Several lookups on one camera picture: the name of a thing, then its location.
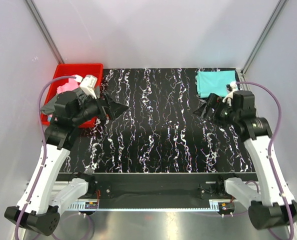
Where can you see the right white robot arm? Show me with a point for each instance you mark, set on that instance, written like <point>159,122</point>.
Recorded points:
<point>274,205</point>

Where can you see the right aluminium corner post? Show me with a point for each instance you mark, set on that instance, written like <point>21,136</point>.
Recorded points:
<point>278,9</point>

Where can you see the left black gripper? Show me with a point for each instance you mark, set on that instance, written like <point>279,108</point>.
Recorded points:
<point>112,108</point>

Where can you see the aluminium corner post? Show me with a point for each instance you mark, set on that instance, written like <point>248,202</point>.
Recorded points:
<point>278,9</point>
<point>37,17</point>

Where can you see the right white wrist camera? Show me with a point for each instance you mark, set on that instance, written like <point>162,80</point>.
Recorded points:
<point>231,88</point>

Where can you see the left aluminium corner post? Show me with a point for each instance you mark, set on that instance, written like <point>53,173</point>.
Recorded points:
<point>37,17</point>

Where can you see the white slotted cable duct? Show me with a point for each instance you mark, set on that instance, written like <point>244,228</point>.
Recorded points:
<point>211,206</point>

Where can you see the teal t shirt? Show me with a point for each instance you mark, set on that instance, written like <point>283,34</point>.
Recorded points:
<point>214,82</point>

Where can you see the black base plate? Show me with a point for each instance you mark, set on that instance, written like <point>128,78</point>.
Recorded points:
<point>157,191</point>

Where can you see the pink t shirt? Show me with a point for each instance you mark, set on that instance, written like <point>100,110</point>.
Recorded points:
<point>57,87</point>

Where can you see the grey t shirt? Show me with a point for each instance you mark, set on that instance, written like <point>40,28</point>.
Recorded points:
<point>49,108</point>

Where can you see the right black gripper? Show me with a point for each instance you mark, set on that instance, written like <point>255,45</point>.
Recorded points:
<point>215,102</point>

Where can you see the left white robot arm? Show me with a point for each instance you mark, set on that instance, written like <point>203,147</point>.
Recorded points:
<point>38,210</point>

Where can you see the red plastic bin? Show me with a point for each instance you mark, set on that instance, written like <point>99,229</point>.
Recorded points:
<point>71,71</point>

